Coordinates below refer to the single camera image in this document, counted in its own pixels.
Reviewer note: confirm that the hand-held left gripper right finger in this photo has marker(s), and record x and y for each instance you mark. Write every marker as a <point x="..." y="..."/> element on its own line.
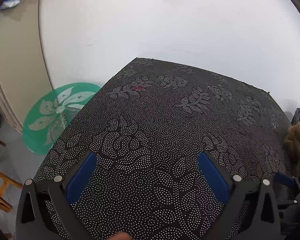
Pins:
<point x="212" y="177"/>

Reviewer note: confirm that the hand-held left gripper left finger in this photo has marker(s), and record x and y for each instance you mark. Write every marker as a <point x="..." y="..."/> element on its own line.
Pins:
<point x="81" y="177"/>

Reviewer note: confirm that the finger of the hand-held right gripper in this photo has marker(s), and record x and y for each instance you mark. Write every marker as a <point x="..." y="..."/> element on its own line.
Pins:
<point x="285" y="178"/>

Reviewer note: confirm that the brown fleece garment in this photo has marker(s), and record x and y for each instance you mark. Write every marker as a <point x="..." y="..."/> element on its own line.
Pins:
<point x="298" y="145"/>

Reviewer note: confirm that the person's left hand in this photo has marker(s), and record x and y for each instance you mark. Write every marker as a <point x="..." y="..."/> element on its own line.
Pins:
<point x="121" y="236"/>

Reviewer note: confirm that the green round glass tabletop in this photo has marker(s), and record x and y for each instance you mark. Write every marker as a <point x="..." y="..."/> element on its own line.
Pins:
<point x="45" y="120"/>

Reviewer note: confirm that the black dotted table cover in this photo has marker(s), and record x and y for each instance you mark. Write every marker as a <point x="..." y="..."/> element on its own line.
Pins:
<point x="152" y="130"/>

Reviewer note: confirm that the wooden chair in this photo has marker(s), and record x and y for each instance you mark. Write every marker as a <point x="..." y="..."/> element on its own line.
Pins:
<point x="0" y="185"/>

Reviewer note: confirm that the beige cabinet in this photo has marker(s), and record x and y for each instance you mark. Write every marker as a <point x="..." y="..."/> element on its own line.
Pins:
<point x="12" y="67"/>

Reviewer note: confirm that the blue tissue pack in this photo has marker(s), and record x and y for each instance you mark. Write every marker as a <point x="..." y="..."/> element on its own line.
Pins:
<point x="12" y="0"/>

